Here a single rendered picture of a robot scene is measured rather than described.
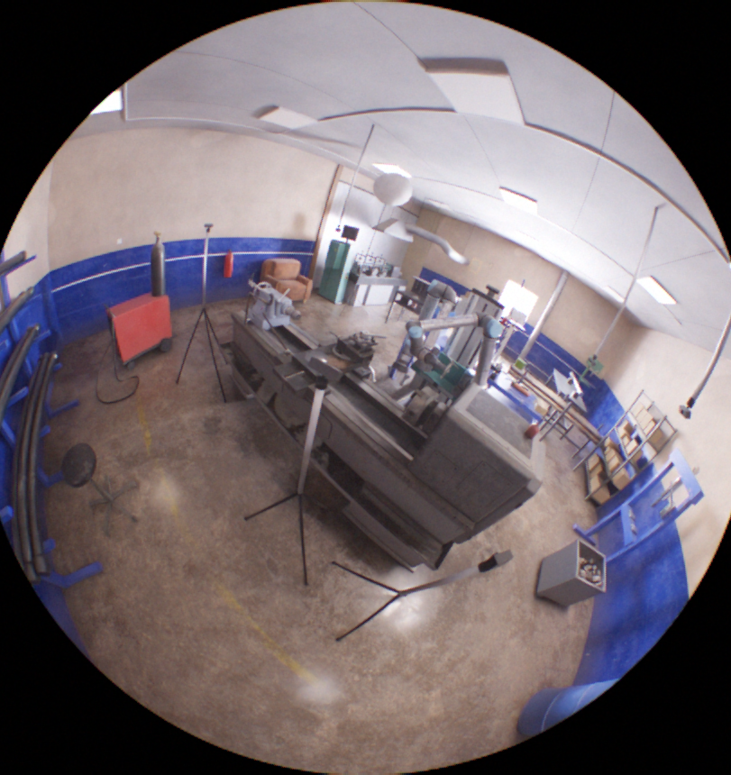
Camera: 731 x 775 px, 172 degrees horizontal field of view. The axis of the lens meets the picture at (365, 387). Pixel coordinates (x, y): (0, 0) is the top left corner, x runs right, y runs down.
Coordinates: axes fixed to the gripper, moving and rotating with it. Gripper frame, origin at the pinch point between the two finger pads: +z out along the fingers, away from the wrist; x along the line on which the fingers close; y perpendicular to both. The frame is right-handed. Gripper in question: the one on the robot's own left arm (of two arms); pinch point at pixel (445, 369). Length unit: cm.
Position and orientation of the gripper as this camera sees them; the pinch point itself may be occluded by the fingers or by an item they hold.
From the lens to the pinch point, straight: 152.8
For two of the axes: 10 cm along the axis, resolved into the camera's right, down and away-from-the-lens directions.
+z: 4.4, 4.8, -7.6
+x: -6.7, -3.9, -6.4
